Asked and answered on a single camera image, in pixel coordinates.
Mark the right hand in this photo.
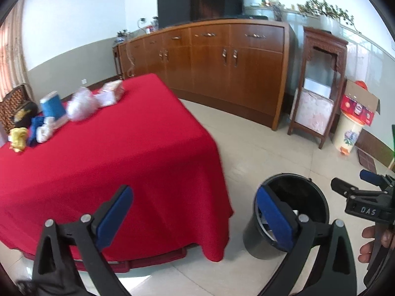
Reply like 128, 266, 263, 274
357, 226, 394, 263

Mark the black iron teapot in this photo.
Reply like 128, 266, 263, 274
12, 100, 38, 128

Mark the blue knitted cloth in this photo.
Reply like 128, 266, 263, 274
27, 116, 45, 147

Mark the wooden lattice bench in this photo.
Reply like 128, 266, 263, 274
0, 84, 31, 132

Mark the small potted plant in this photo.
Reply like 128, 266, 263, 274
115, 29, 130, 43

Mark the floral white bucket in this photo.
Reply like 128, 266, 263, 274
332, 112, 364, 156

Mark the green vine plant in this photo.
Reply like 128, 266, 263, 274
297, 0, 356, 29

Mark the brown floor tile piece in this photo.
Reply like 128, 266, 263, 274
357, 148, 377, 174

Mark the clear plastic bag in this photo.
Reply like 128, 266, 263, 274
66, 87, 99, 122

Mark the open red cardboard box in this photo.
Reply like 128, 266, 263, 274
340, 79, 380, 126

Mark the blue white paper cup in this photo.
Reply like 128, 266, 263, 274
39, 91, 68, 129

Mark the yellow crumpled paper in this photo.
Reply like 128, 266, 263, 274
9, 128, 28, 153

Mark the red white tissue box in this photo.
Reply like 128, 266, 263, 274
94, 79, 124, 108

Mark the carved wooden side stand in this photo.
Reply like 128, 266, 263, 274
288, 26, 348, 149

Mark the red tablecloth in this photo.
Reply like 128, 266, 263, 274
1, 74, 233, 262

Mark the beige patterned curtain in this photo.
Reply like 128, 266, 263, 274
0, 0, 33, 101

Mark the black trash bin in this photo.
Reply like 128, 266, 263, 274
243, 173, 329, 260

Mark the white crumpled tissue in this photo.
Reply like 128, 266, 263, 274
36, 124, 54, 144

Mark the long wooden sideboard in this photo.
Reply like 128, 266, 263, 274
113, 19, 291, 130

